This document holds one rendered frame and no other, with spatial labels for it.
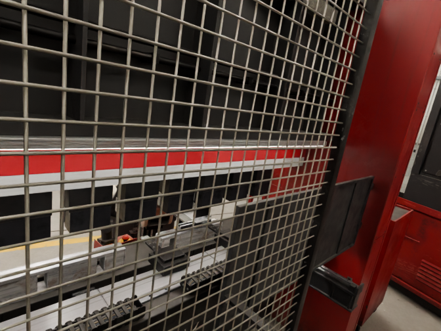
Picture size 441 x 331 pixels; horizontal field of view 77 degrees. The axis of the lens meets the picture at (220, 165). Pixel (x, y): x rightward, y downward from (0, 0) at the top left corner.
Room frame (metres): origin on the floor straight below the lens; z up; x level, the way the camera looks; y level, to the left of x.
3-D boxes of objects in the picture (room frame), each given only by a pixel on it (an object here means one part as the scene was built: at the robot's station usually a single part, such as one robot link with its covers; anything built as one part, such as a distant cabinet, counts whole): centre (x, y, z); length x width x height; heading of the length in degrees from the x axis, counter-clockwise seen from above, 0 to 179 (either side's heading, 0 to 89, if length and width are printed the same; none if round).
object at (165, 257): (1.01, 0.19, 1.01); 0.26 x 0.12 x 0.05; 45
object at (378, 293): (2.17, -1.25, 0.50); 0.50 x 0.50 x 1.00; 45
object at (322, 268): (1.41, -0.53, 0.81); 0.64 x 0.08 x 0.14; 45
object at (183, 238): (1.32, 0.10, 0.92); 0.39 x 0.06 x 0.10; 135
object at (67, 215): (0.96, 0.47, 1.18); 0.15 x 0.09 x 0.17; 135
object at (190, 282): (0.93, -0.08, 1.02); 0.37 x 0.06 x 0.04; 135
